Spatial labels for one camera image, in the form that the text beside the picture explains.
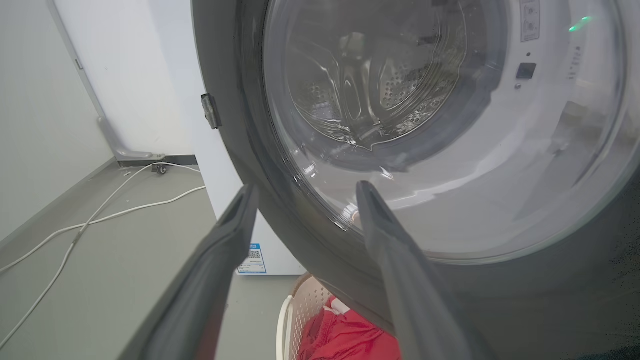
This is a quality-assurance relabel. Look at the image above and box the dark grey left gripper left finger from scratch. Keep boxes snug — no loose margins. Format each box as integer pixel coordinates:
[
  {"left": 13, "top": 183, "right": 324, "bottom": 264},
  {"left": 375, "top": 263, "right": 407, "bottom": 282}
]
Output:
[{"left": 118, "top": 183, "right": 259, "bottom": 360}]

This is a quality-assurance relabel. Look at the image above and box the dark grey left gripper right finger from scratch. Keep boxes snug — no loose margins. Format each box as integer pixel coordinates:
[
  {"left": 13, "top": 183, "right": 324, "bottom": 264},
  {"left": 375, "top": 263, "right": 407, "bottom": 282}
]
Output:
[{"left": 355, "top": 180, "right": 496, "bottom": 360}]

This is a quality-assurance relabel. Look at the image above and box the grey round washing machine door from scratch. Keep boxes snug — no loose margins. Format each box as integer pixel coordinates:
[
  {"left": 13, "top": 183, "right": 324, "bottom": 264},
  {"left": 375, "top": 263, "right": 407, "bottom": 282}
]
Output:
[{"left": 191, "top": 0, "right": 640, "bottom": 360}]

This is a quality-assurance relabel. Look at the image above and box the white washing machine body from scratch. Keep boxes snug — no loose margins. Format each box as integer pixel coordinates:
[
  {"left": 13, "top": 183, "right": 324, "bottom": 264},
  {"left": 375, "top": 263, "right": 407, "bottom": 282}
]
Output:
[{"left": 148, "top": 0, "right": 307, "bottom": 277}]

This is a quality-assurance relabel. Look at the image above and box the blue and white label sticker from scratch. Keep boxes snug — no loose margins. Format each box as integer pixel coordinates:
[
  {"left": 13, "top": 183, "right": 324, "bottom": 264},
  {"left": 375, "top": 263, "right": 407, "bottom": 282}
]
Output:
[{"left": 237, "top": 243, "right": 267, "bottom": 275}]

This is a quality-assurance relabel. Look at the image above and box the red garment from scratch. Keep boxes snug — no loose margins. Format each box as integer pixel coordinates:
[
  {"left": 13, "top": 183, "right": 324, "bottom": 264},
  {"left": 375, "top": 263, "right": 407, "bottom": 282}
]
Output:
[{"left": 298, "top": 295, "right": 402, "bottom": 360}]

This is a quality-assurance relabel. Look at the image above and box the white laundry basket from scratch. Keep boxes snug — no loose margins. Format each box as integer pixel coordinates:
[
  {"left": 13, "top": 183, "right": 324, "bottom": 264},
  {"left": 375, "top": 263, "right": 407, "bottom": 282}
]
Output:
[{"left": 276, "top": 273, "right": 335, "bottom": 360}]

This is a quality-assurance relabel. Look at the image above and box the white partition panel on caster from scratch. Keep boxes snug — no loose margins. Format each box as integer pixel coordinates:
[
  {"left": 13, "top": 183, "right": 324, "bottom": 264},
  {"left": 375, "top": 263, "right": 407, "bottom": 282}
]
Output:
[{"left": 46, "top": 0, "right": 166, "bottom": 162}]

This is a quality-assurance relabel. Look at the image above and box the white cable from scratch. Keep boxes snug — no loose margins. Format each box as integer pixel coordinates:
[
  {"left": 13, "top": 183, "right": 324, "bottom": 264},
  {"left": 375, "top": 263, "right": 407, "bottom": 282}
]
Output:
[
  {"left": 0, "top": 186, "right": 207, "bottom": 274},
  {"left": 0, "top": 162, "right": 202, "bottom": 349}
]

